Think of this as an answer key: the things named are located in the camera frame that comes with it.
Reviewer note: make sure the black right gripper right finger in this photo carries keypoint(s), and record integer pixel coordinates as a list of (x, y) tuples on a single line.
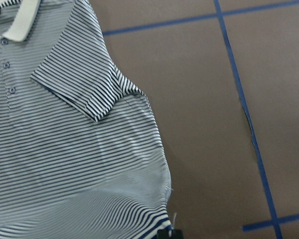
[(176, 234)]

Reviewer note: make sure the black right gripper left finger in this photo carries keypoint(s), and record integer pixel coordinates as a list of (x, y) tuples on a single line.
[(163, 234)]

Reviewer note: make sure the navy white striped polo shirt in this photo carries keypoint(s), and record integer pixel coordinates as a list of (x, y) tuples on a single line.
[(81, 156)]

